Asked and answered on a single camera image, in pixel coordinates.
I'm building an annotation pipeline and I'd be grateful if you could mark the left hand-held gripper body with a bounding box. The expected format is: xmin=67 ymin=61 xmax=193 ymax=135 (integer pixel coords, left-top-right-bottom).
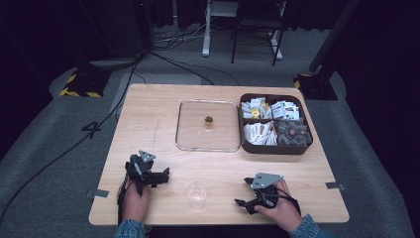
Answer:
xmin=125 ymin=150 xmax=158 ymax=197

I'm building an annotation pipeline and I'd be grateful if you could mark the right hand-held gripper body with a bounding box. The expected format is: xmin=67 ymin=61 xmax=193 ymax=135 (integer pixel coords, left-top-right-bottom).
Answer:
xmin=250 ymin=172 xmax=284 ymax=209

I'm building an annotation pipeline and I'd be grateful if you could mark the person's right hand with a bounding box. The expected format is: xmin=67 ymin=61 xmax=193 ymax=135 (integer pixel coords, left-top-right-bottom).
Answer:
xmin=257 ymin=179 xmax=303 ymax=233

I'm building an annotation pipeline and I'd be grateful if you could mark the person's left hand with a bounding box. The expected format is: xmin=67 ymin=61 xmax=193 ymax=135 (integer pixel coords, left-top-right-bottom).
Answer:
xmin=116 ymin=179 xmax=152 ymax=223

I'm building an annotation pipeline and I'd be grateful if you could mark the dark brown compartment box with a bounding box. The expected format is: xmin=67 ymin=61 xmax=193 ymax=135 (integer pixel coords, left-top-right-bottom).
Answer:
xmin=238 ymin=92 xmax=314 ymax=156

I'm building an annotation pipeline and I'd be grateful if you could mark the clear plastic cup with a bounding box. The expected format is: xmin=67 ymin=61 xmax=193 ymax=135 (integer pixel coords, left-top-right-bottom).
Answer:
xmin=183 ymin=178 xmax=211 ymax=212

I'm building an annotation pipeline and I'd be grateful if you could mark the grey tape piece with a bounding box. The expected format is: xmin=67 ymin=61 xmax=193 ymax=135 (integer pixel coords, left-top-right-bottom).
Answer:
xmin=324 ymin=180 xmax=348 ymax=191
xmin=85 ymin=188 xmax=110 ymax=199

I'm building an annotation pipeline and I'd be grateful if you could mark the pile of white brown sachets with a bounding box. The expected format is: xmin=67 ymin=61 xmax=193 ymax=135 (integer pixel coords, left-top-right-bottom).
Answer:
xmin=243 ymin=120 xmax=278 ymax=147

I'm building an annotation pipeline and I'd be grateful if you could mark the clear square lid gold knob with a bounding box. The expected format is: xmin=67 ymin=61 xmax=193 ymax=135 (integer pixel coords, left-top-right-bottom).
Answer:
xmin=174 ymin=99 xmax=243 ymax=154

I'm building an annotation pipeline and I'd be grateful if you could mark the light wooden table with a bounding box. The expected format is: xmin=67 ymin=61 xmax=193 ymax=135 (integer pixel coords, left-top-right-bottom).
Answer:
xmin=88 ymin=82 xmax=351 ymax=227

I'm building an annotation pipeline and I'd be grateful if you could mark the pile of dark patterned packets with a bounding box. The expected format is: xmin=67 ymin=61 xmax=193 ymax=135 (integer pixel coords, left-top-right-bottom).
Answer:
xmin=273 ymin=118 xmax=313 ymax=148

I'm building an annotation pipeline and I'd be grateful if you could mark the pile of yellow white packets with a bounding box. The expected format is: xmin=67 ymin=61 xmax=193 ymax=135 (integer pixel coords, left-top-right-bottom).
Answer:
xmin=240 ymin=96 xmax=272 ymax=120

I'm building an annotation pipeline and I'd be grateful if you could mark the pile of white red-label packets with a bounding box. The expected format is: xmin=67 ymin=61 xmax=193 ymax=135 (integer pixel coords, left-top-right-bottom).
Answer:
xmin=270 ymin=100 xmax=301 ymax=121

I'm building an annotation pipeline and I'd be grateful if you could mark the black stand with striped base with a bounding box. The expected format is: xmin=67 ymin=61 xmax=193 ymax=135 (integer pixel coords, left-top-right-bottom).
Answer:
xmin=59 ymin=59 xmax=112 ymax=99
xmin=293 ymin=0 xmax=363 ymax=101

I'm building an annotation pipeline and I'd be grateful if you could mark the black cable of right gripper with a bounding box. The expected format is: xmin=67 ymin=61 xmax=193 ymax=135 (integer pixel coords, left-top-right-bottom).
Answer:
xmin=272 ymin=192 xmax=302 ymax=216

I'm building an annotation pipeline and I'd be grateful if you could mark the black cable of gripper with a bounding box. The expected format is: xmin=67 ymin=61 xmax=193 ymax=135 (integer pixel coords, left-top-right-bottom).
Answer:
xmin=116 ymin=176 xmax=132 ymax=226
xmin=272 ymin=192 xmax=302 ymax=216

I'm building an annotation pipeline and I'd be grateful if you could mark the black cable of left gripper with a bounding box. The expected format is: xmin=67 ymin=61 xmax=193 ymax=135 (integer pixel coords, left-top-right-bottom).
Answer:
xmin=116 ymin=176 xmax=132 ymax=226

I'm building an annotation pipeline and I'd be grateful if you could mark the long black floor cable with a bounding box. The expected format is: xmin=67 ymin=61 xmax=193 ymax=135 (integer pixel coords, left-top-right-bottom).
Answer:
xmin=0 ymin=60 xmax=142 ymax=226

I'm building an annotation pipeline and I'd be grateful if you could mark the bundle of floor cables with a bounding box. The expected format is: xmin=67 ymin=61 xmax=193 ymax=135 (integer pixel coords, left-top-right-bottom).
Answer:
xmin=151 ymin=18 xmax=216 ymax=53

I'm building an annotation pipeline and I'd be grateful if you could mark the white desk frame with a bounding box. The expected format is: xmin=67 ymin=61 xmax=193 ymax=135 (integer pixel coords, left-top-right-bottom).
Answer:
xmin=201 ymin=0 xmax=284 ymax=61

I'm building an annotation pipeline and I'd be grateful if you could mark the black metal chair frame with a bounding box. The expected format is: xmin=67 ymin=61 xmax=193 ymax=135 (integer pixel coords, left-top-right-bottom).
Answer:
xmin=230 ymin=0 xmax=289 ymax=66

